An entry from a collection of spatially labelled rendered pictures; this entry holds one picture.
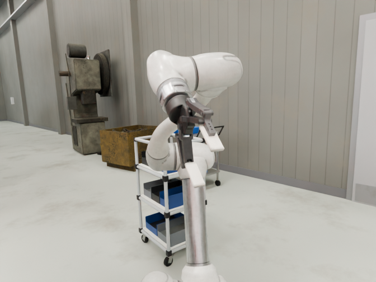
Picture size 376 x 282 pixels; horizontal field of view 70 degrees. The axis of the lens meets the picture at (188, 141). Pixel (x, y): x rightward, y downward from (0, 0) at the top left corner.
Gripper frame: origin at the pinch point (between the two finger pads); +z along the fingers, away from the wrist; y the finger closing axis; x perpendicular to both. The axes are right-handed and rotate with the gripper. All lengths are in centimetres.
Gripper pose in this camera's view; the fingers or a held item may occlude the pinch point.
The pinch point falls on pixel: (206, 165)
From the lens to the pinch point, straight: 60.1
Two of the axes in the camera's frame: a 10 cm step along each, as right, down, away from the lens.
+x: 9.2, -0.9, 3.9
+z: 3.2, 7.5, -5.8
